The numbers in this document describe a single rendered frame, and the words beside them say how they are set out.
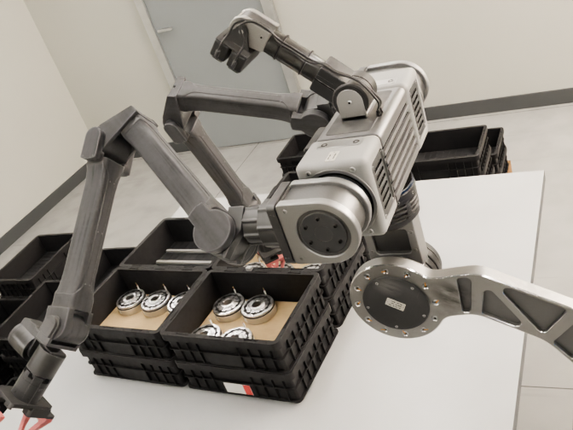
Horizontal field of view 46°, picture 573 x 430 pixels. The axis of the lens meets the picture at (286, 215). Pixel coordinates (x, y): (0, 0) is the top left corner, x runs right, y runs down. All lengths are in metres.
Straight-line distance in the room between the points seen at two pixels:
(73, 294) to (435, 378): 0.97
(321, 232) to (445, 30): 3.63
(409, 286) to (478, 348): 0.58
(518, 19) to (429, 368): 3.05
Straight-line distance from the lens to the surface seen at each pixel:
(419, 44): 4.70
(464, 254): 2.24
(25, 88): 5.88
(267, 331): 1.96
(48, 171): 5.91
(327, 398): 1.88
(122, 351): 2.16
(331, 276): 2.00
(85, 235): 1.39
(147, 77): 5.65
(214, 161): 1.82
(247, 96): 1.63
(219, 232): 1.15
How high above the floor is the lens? 2.01
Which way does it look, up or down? 28 degrees down
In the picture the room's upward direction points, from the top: 20 degrees counter-clockwise
